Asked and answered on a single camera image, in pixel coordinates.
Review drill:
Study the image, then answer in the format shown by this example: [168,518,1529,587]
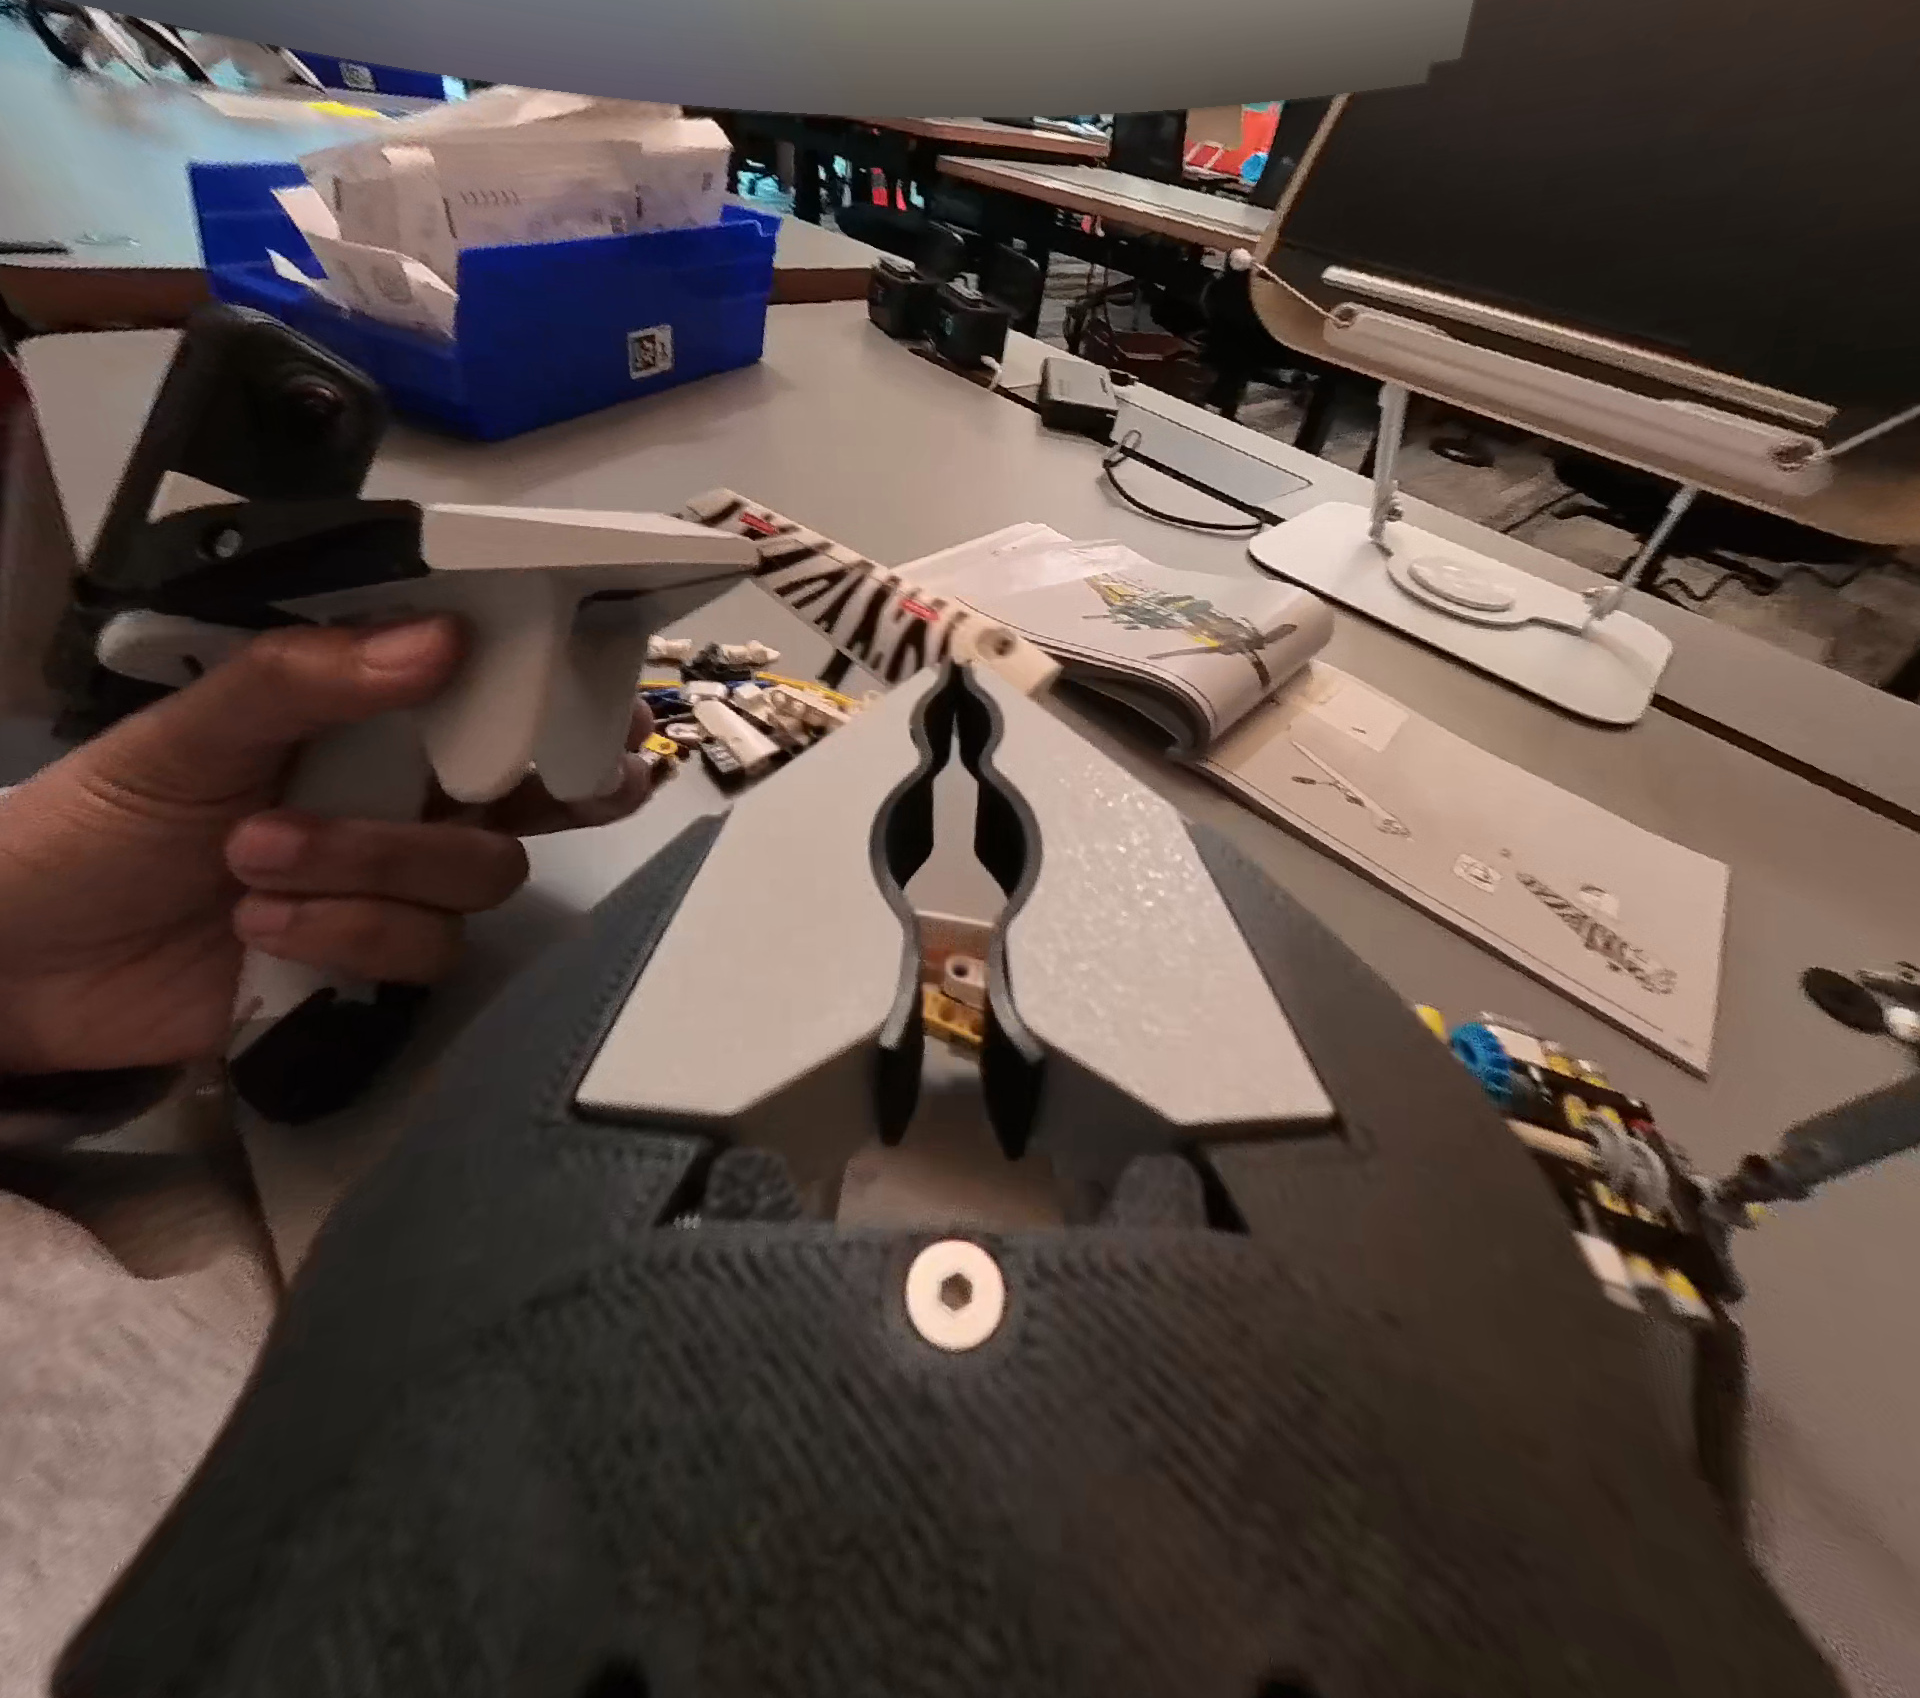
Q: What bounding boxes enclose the pile of white paper packets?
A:
[265,90,737,331]

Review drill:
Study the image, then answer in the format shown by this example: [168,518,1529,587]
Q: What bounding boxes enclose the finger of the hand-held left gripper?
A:
[553,630,650,805]
[423,504,761,806]

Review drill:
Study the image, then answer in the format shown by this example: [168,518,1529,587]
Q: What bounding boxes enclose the pile of loose lego pieces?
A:
[635,637,859,788]

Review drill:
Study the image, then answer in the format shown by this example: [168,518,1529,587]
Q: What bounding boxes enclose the blue plastic bin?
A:
[185,161,784,445]

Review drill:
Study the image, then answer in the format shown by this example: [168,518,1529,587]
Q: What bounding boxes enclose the small black box device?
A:
[865,254,941,345]
[922,280,1009,366]

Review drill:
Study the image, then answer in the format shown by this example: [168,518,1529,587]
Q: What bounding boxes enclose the lego instruction booklet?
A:
[895,521,1734,1080]

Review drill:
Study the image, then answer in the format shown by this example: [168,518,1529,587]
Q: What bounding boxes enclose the black screen with wooden edge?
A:
[1248,0,1920,548]

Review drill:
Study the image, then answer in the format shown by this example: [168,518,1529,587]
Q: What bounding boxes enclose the black and yellow lego model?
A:
[1416,1005,1920,1333]

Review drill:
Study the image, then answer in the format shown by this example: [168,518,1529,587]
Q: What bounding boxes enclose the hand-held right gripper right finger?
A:
[955,663,1339,1186]

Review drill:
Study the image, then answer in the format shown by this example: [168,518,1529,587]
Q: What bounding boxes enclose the black power adapter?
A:
[1034,361,1123,436]

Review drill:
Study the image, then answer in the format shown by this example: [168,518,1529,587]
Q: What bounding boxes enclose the background desk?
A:
[936,153,1280,251]

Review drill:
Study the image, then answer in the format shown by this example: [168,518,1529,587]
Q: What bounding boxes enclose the zebra striped lego boom assembly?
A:
[686,486,1061,1044]

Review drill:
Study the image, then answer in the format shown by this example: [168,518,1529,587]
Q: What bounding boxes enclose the person's grey fleece clothing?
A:
[0,1069,290,1698]

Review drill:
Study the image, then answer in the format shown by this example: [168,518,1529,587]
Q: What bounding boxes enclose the person's left hand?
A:
[0,614,659,1080]

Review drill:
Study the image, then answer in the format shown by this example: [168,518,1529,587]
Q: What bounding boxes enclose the black lego wheel part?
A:
[1804,962,1920,1044]

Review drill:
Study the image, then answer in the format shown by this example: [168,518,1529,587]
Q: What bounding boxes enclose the black cable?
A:
[1101,431,1310,535]

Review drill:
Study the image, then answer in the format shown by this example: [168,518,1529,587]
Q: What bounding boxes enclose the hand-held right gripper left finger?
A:
[573,663,965,1183]

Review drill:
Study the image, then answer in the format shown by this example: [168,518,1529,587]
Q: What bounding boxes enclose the white tablet stand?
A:
[1248,265,1920,730]

